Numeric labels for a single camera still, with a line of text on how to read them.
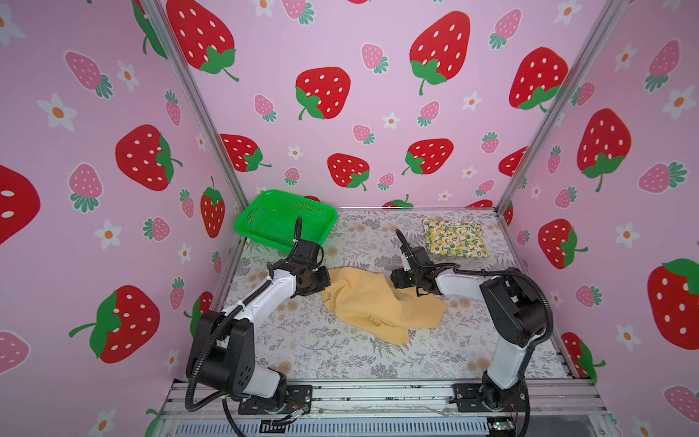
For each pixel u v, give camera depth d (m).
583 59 0.77
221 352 0.43
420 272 0.75
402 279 0.91
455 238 1.08
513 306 0.50
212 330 0.43
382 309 0.86
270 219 1.16
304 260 0.69
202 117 0.88
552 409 0.73
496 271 0.56
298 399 0.74
